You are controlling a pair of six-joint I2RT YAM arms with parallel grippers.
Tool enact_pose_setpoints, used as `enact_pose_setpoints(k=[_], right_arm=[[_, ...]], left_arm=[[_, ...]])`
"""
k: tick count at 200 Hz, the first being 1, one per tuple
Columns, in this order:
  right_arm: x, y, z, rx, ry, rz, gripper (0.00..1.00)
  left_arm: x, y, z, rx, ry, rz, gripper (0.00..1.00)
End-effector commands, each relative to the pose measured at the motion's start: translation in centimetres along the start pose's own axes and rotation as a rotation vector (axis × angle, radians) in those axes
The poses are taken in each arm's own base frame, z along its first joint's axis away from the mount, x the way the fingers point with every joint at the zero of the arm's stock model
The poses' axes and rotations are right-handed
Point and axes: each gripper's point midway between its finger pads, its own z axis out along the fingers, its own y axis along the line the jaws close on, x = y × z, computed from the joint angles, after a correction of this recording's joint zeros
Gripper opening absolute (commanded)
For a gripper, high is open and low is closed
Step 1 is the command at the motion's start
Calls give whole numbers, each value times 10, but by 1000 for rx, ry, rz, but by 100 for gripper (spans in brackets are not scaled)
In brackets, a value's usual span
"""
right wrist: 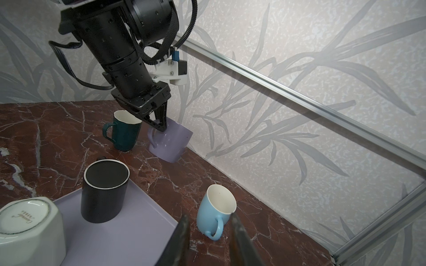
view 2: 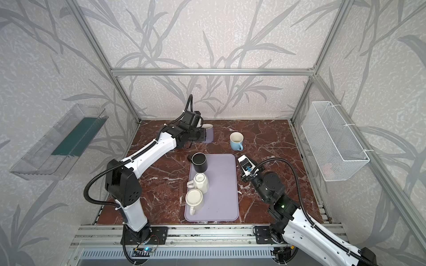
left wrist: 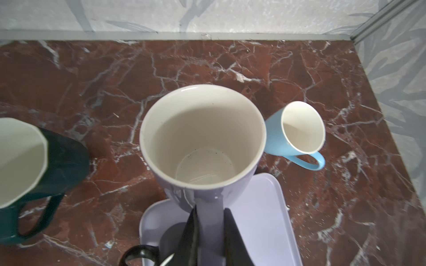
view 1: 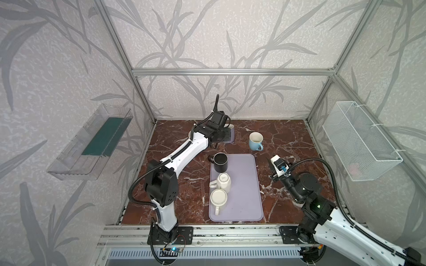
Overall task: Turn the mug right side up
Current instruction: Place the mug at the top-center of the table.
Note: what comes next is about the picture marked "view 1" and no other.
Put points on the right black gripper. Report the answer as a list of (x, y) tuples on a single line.
[(278, 178)]

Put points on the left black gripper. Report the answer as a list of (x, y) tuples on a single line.
[(227, 134)]

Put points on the black enamel mug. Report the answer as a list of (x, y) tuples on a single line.
[(219, 161)]

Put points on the light blue mug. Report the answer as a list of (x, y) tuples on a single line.
[(255, 141)]

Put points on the white faceted mug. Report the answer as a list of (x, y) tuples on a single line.
[(222, 182)]

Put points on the lavender mug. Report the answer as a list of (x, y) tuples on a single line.
[(230, 133)]

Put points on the dark green mug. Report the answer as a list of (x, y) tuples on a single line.
[(191, 135)]

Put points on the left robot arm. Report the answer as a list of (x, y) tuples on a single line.
[(161, 177)]

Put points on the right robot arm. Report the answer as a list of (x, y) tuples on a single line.
[(326, 223)]

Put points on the cream round mug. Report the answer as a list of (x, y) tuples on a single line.
[(218, 199)]

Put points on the lavender plastic tray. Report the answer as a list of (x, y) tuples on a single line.
[(244, 203)]

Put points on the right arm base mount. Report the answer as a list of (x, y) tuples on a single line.
[(294, 234)]

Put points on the white wire mesh basket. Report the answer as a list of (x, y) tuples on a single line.
[(361, 146)]

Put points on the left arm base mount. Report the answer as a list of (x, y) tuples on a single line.
[(178, 235)]

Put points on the aluminium cage frame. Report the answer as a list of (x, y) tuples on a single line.
[(332, 73)]

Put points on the clear acrylic wall shelf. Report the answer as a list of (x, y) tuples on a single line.
[(87, 154)]

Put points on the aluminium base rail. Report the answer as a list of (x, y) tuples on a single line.
[(234, 235)]

